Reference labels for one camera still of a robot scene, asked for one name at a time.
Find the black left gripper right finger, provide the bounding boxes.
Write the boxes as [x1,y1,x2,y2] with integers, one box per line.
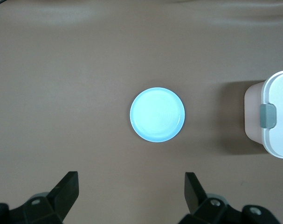
[178,172,280,224]

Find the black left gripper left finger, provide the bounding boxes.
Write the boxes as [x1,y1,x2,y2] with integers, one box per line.
[0,171,80,224]

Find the white lidded box grey latches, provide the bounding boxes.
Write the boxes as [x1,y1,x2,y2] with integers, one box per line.
[243,69,283,159]

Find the light blue round plate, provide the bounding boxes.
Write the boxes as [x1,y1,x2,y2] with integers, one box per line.
[129,87,186,143]

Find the brown table cover sheet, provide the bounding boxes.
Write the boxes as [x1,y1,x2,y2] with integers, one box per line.
[0,0,283,224]

